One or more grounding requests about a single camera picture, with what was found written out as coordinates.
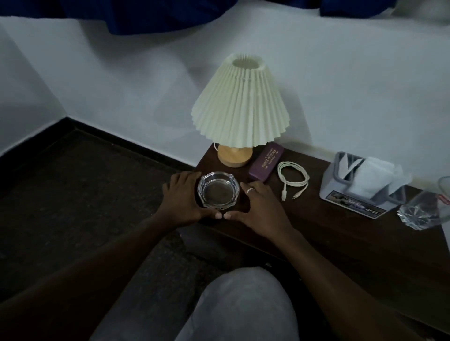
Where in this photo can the person's right hand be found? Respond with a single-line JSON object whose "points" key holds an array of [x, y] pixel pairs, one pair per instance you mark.
{"points": [[265, 217]]}

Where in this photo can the person's left hand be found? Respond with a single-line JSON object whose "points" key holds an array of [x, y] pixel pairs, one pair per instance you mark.
{"points": [[181, 202]]}

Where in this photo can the person's right thumb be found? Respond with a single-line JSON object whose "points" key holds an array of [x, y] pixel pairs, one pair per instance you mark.
{"points": [[233, 215]]}

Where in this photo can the person's left thumb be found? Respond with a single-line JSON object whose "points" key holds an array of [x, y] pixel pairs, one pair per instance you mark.
{"points": [[213, 215]]}

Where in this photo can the clear glass ashtray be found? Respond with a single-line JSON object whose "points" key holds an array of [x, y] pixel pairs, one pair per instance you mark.
{"points": [[218, 191]]}

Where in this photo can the person's left forearm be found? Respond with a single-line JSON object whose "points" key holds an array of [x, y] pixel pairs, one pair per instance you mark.
{"points": [[88, 274]]}

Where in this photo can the person's right forearm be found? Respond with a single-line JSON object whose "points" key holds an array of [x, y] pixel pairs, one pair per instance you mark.
{"points": [[337, 284]]}

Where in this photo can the purple glasses case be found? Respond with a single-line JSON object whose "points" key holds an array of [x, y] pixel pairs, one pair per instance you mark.
{"points": [[266, 162]]}

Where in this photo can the person's grey trouser leg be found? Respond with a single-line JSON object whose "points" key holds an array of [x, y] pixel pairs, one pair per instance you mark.
{"points": [[228, 309]]}

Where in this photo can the pleated cream table lamp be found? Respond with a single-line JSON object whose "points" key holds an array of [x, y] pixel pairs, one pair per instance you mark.
{"points": [[241, 105]]}

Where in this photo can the grey tissue box holder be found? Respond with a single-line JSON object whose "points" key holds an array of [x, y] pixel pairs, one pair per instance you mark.
{"points": [[355, 202]]}

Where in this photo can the white tissue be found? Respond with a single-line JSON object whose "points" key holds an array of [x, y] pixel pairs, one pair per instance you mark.
{"points": [[376, 175]]}

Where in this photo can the clear drinking glass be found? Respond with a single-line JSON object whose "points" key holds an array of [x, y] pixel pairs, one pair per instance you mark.
{"points": [[423, 210]]}

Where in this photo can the dark blue curtain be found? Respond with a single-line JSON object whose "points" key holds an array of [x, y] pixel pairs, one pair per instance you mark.
{"points": [[158, 14]]}

